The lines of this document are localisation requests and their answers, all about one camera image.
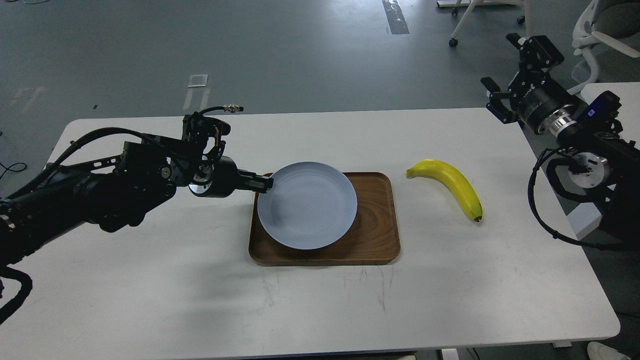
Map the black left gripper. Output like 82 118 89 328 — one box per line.
189 156 274 198

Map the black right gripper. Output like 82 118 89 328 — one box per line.
480 33 586 135

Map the light blue plate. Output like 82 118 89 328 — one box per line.
256 161 358 251

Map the yellow banana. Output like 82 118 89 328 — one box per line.
405 159 483 223

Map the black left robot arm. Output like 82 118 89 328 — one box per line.
0 104 274 322

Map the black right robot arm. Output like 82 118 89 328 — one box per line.
480 33 640 252

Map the white rolling chair base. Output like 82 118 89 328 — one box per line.
435 0 534 51

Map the white office chair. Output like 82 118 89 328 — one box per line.
569 0 639 95

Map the grey floor tape strip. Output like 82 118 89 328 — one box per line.
382 0 410 35

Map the brown wooden tray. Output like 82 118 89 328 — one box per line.
247 172 402 267

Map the white shoe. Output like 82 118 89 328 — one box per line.
586 341 632 360

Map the black floor cable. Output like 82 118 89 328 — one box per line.
0 131 28 180

